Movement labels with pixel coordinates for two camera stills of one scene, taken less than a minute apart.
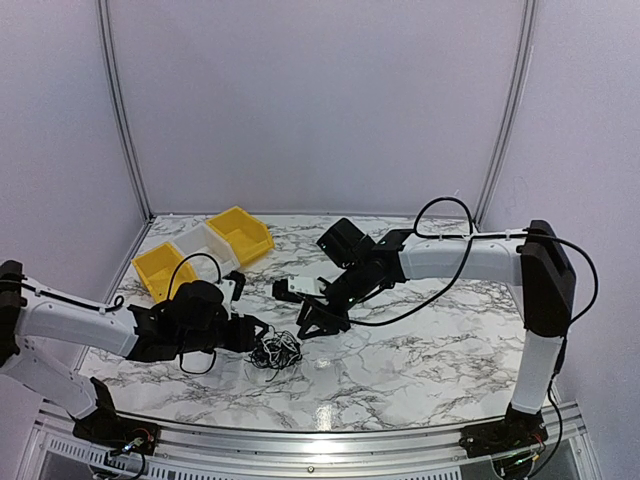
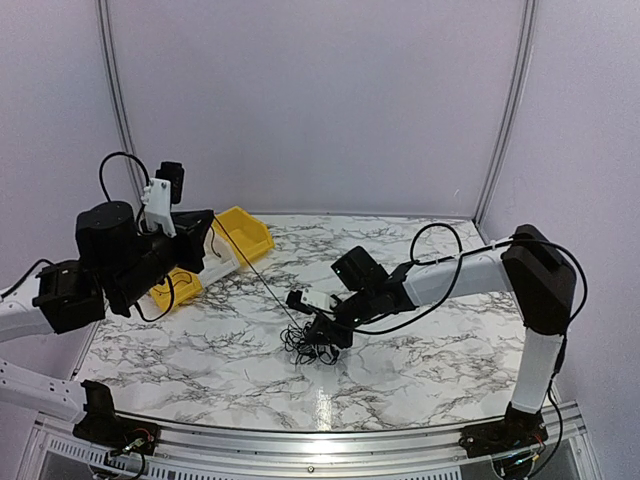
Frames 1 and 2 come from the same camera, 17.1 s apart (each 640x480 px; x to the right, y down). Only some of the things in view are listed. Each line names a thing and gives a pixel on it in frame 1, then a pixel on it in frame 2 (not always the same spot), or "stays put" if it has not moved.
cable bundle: x=277 y=350 -> x=294 y=341
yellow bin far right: x=249 y=237 stays put
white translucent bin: x=209 y=256 stays put
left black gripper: x=242 y=340 -> x=191 y=232
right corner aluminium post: x=529 y=23 stays put
